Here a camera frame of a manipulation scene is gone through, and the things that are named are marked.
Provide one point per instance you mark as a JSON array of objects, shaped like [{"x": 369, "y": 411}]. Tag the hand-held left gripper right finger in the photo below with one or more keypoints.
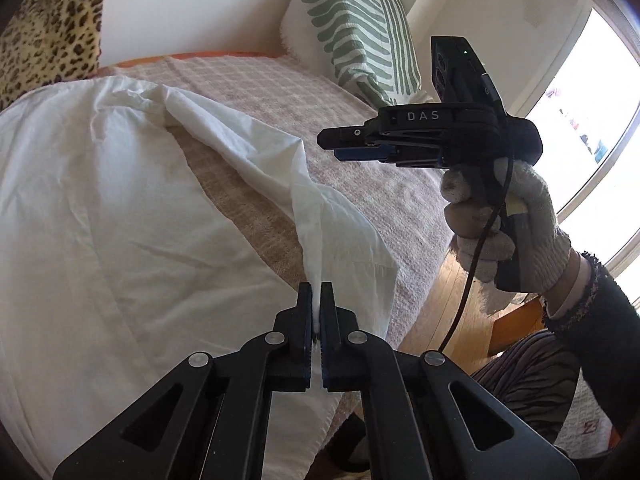
[{"x": 327, "y": 310}]

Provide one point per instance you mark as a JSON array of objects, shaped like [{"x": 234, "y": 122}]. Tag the person's striped pants leg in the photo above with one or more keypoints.
[{"x": 530, "y": 385}]

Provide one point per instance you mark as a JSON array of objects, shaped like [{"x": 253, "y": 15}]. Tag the orange floral bed sheet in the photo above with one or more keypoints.
[{"x": 210, "y": 54}]

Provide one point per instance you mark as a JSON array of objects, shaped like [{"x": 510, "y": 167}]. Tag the leopard print cushion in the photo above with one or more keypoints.
[{"x": 45, "y": 25}]

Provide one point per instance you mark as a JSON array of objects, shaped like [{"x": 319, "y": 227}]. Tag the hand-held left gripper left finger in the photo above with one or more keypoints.
[{"x": 304, "y": 310}]

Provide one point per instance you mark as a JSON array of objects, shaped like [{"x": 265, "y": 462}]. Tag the green striped white pillow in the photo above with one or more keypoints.
[{"x": 350, "y": 20}]

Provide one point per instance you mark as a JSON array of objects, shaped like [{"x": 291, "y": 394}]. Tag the pink plaid blanket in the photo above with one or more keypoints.
[{"x": 375, "y": 200}]

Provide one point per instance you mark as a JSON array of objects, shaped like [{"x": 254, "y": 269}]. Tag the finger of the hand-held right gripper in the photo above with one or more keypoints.
[
  {"x": 347, "y": 137},
  {"x": 365, "y": 154}
]

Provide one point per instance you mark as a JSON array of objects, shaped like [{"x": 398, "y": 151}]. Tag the bright window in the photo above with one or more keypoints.
[{"x": 600, "y": 110}]

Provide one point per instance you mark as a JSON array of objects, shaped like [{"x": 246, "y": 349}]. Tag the person's right hand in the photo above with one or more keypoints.
[{"x": 542, "y": 225}]

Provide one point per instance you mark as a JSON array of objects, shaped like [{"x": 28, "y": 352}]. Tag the white long-sleeve shirt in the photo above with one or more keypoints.
[{"x": 100, "y": 210}]

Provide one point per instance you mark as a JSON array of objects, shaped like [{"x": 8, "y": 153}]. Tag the person's right forearm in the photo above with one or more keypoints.
[{"x": 600, "y": 320}]

